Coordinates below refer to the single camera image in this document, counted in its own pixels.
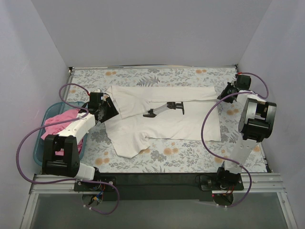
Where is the teal plastic basket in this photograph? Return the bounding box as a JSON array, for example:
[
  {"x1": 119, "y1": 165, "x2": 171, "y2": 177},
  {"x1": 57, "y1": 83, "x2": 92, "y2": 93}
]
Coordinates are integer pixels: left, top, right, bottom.
[{"x1": 33, "y1": 102, "x2": 88, "y2": 166}]

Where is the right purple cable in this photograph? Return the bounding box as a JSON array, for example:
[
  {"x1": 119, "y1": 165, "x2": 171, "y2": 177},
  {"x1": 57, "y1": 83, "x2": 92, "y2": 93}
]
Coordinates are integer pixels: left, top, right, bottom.
[{"x1": 200, "y1": 73, "x2": 269, "y2": 208}]

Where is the floral table cloth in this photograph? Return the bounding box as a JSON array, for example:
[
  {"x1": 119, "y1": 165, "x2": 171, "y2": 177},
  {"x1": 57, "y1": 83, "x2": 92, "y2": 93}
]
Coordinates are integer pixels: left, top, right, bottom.
[{"x1": 66, "y1": 67, "x2": 243, "y2": 173}]

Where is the white t shirt robot print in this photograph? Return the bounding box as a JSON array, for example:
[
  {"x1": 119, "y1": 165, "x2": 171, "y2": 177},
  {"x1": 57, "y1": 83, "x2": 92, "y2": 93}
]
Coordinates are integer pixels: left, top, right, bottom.
[{"x1": 105, "y1": 85, "x2": 221, "y2": 158}]

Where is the purple cable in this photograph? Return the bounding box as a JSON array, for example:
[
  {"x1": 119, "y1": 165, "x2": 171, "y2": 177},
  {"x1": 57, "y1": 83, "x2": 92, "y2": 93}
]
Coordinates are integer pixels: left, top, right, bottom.
[
  {"x1": 200, "y1": 73, "x2": 269, "y2": 208},
  {"x1": 16, "y1": 83, "x2": 120, "y2": 215}
]

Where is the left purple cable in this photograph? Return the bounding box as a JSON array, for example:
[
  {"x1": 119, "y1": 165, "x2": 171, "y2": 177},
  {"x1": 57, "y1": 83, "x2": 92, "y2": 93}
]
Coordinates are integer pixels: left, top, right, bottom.
[{"x1": 16, "y1": 83, "x2": 120, "y2": 215}]

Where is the pink t shirt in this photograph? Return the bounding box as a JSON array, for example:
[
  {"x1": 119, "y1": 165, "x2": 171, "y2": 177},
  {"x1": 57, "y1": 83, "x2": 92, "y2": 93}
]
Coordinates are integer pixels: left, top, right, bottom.
[{"x1": 41, "y1": 109, "x2": 84, "y2": 153}]

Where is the aluminium frame rail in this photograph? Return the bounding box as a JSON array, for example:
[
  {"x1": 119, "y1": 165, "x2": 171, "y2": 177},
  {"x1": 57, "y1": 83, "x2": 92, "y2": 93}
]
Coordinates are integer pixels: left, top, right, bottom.
[{"x1": 21, "y1": 173, "x2": 297, "y2": 229}]

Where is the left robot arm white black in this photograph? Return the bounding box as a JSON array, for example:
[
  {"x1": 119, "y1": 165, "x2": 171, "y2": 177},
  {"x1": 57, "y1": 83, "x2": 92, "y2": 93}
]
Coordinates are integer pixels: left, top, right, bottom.
[{"x1": 42, "y1": 92, "x2": 119, "y2": 191}]

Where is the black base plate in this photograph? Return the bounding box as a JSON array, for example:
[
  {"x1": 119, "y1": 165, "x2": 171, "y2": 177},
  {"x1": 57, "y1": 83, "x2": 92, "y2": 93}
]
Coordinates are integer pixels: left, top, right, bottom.
[{"x1": 74, "y1": 172, "x2": 244, "y2": 201}]

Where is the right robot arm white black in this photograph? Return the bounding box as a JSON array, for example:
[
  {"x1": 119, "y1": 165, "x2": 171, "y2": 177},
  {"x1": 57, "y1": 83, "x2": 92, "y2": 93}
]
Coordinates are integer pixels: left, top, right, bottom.
[{"x1": 215, "y1": 73, "x2": 277, "y2": 190}]

